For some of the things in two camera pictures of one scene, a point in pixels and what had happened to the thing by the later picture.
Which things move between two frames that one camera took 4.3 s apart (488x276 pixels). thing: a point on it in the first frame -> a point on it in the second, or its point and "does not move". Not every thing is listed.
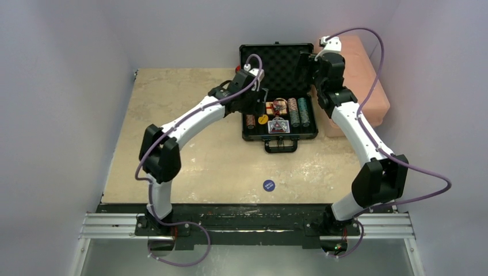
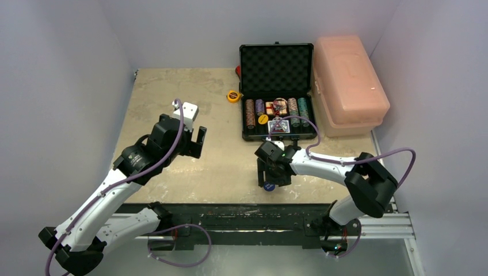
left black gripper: (257, 108) -> (192, 148)
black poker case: (290, 112) does not move
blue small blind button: (269, 185) does not move
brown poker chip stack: (250, 120) does not move
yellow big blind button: (263, 119) does not move
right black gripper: (306, 65) -> (269, 173)
